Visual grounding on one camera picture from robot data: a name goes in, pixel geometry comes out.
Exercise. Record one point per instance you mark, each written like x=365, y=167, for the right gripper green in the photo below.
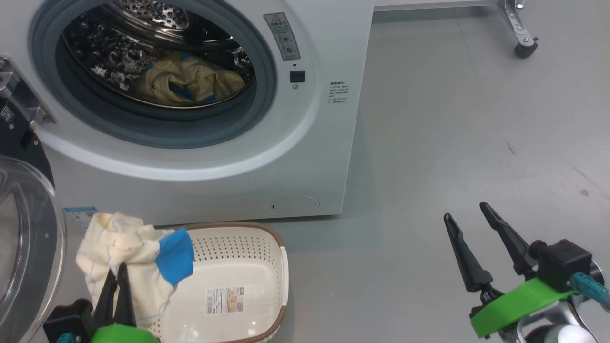
x=514, y=305

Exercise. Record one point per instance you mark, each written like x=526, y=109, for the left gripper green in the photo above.
x=124, y=334

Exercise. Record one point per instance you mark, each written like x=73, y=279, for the cream garment with blue cuff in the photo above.
x=124, y=247

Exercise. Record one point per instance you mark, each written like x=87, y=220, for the washing machine door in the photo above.
x=28, y=247

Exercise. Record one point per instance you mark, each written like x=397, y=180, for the cream garment with cartoon print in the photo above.
x=190, y=81

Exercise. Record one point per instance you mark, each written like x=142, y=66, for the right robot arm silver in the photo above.
x=557, y=328

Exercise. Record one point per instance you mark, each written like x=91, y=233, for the white front-load washing machine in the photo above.
x=214, y=190

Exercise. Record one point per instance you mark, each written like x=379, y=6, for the stainless steel washing machine drum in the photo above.
x=109, y=52

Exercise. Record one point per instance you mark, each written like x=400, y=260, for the blue energy label sticker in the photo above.
x=81, y=216

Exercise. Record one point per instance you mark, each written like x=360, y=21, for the basket product label sticker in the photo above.
x=225, y=300

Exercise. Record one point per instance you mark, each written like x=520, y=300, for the cream perforated laundry basket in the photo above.
x=238, y=262

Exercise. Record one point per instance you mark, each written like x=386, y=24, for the metal cart leg with caster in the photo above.
x=517, y=21

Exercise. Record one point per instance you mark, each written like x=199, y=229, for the grey warning label sticker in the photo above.
x=282, y=35

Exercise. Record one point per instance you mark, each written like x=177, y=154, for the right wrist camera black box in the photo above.
x=564, y=264

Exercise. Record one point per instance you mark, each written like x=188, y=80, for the silver door hinge bracket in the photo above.
x=24, y=95

